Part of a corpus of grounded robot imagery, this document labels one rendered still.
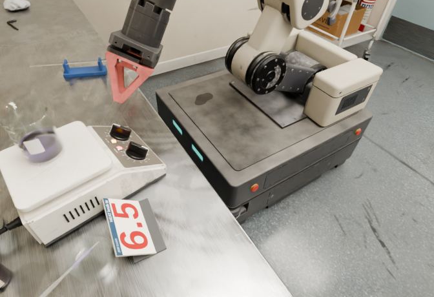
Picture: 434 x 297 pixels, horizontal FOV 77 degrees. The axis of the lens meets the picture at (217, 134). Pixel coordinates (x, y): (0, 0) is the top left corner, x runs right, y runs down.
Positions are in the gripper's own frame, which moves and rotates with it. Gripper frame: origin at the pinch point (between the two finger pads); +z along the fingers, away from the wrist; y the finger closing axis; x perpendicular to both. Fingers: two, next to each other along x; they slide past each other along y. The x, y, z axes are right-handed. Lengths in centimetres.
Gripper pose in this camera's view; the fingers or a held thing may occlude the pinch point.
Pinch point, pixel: (121, 94)
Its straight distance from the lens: 46.9
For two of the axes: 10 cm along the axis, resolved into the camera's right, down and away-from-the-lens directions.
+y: 1.0, 4.1, -9.1
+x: 9.0, 3.5, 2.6
